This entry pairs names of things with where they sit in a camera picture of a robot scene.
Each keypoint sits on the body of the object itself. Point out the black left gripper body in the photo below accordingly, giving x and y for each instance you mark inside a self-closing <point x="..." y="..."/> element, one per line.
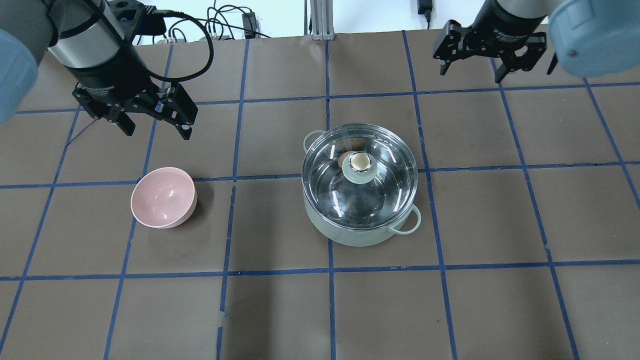
<point x="114" y="80"/>

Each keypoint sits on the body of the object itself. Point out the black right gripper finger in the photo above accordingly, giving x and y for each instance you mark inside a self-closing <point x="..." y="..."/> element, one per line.
<point x="448" y="45"/>
<point x="536" y="46"/>

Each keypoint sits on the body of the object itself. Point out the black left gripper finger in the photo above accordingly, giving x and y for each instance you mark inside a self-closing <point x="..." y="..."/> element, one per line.
<point x="177" y="108"/>
<point x="117" y="115"/>

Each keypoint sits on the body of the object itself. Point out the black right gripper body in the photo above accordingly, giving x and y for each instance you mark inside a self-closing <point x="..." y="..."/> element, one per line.
<point x="506" y="22"/>

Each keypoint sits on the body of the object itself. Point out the brown egg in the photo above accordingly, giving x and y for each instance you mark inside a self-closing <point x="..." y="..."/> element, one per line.
<point x="343" y="160"/>

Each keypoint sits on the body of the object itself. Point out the glass pot lid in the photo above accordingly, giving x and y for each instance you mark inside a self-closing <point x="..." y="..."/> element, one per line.
<point x="360" y="185"/>

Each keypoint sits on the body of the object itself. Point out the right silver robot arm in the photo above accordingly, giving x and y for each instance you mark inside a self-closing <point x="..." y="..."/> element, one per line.
<point x="591" y="38"/>

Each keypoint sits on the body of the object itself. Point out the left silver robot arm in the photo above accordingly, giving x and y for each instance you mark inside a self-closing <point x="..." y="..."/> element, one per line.
<point x="93" y="40"/>

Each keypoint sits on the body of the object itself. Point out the pale green cooking pot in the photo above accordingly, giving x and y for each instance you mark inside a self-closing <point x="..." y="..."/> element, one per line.
<point x="360" y="232"/>

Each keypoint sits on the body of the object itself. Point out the pink bowl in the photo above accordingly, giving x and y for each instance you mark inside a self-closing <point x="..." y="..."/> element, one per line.
<point x="164" y="198"/>

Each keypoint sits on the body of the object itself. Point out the aluminium frame post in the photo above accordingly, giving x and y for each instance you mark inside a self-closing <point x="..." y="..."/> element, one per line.
<point x="322" y="20"/>

